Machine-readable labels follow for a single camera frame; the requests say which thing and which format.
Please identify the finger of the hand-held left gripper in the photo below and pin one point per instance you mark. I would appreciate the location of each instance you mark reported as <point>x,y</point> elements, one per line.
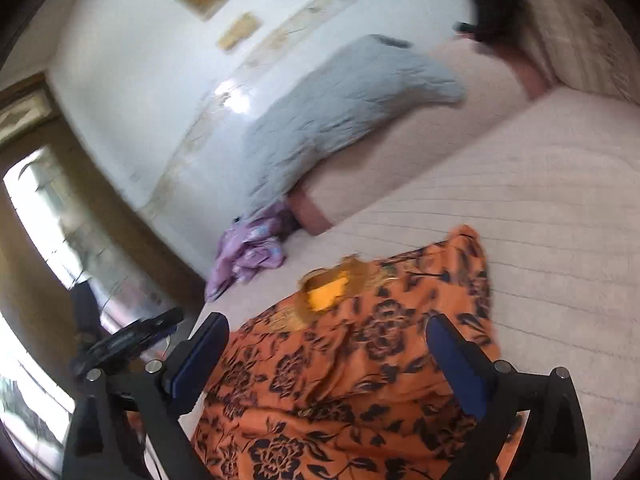
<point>132,337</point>

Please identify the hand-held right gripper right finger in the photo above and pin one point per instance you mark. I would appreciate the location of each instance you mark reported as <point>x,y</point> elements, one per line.
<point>457,365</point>

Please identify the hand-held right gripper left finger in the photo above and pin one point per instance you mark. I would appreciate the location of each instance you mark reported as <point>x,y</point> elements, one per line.
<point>192,365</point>

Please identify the orange black floral garment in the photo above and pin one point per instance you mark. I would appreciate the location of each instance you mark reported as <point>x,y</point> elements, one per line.
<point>340,385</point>

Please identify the purple floral garment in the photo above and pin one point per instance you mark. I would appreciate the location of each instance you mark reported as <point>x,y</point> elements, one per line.
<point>250,252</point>

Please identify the wooden door with glass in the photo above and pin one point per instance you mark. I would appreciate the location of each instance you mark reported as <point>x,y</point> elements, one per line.
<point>45,220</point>

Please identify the quilted beige bed mattress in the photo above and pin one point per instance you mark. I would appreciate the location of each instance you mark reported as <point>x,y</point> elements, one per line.
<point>550,210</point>

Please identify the pink bolster cushion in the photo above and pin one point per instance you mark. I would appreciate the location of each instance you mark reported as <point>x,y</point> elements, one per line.
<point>420,145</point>

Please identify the grey quilted pillow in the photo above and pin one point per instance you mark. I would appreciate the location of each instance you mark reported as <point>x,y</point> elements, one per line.
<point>335,110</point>

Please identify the striped beige pillow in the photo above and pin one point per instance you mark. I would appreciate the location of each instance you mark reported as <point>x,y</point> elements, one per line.
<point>585,25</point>

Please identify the small framed wall picture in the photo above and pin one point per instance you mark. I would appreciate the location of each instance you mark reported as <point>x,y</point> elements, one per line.
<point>240,31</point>

